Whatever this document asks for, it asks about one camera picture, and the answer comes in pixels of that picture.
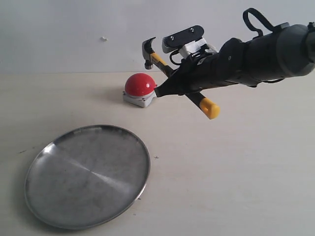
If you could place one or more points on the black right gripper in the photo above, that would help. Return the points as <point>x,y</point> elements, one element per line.
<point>209,69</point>

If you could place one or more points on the yellow black claw hammer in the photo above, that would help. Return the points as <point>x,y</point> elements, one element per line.
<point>210,109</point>

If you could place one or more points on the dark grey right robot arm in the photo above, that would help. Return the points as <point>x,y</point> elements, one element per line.
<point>266,59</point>

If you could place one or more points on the red dome push button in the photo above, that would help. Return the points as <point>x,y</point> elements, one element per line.
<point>139,90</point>

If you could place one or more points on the round steel tray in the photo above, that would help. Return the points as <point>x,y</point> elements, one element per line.
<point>87,177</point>

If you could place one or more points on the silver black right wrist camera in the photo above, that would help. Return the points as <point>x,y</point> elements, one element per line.
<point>187,42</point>

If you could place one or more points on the white wall clip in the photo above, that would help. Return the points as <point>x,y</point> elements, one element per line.
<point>104,39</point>

